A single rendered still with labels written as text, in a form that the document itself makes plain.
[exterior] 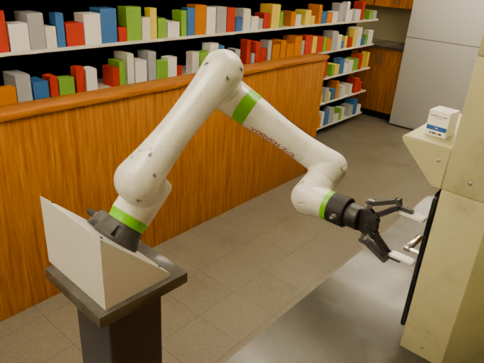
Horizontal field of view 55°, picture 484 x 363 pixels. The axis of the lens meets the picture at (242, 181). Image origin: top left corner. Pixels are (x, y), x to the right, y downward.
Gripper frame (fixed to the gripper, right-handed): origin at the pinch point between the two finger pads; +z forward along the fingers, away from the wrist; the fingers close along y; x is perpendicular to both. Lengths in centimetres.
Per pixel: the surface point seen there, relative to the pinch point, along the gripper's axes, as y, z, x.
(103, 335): -42, -69, -55
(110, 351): -47, -66, -55
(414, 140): 30.6, -2.8, -10.8
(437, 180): 22.9, 4.4, -10.9
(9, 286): -100, -189, -36
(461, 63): -26, -132, 477
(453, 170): 26.3, 7.1, -10.9
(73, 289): -26, -76, -59
